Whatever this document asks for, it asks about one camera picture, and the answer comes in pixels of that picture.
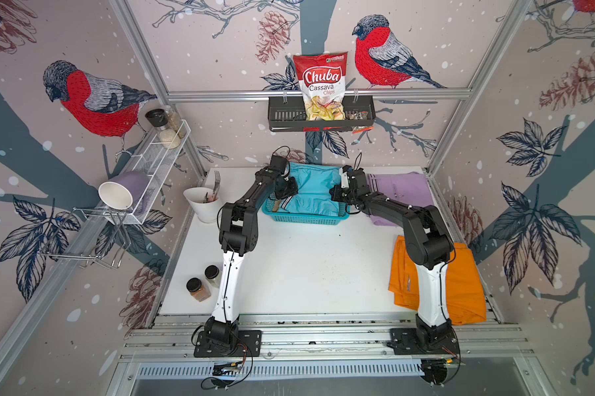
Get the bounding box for teal pants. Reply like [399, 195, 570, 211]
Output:
[277, 163, 341, 217]

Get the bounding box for purple pants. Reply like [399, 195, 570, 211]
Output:
[367, 173, 434, 207]

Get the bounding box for orange pants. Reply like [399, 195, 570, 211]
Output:
[388, 236, 486, 325]

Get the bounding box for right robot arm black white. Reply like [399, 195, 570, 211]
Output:
[330, 165, 454, 351]

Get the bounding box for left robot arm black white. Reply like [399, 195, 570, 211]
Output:
[203, 158, 297, 350]

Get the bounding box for teal plastic basket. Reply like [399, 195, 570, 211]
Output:
[262, 195, 349, 225]

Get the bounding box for white utensil holder cup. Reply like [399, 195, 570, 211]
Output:
[183, 187, 224, 224]

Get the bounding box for spice jar on table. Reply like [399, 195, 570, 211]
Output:
[204, 265, 221, 289]
[186, 277, 211, 302]

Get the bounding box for red cassava chips bag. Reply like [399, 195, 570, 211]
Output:
[293, 52, 348, 121]

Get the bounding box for glass spice bottle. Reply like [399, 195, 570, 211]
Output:
[163, 106, 186, 139]

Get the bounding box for black lid spice jar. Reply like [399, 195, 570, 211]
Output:
[145, 108, 181, 149]

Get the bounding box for purple white cup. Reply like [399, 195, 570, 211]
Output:
[98, 171, 150, 211]

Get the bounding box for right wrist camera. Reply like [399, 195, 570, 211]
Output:
[340, 165, 366, 190]

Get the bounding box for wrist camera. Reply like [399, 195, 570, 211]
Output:
[269, 154, 290, 177]
[340, 165, 366, 190]

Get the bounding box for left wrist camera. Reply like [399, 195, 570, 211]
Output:
[269, 154, 290, 177]

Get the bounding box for black hanging wire shelf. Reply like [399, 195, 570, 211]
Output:
[268, 96, 376, 132]

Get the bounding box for white wire wall shelf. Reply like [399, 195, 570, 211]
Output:
[110, 120, 191, 225]

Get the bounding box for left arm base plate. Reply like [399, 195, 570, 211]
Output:
[193, 330, 263, 358]

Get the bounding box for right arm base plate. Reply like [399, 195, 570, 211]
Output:
[386, 328, 460, 356]

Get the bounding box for wire cup rack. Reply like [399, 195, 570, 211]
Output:
[38, 206, 132, 270]

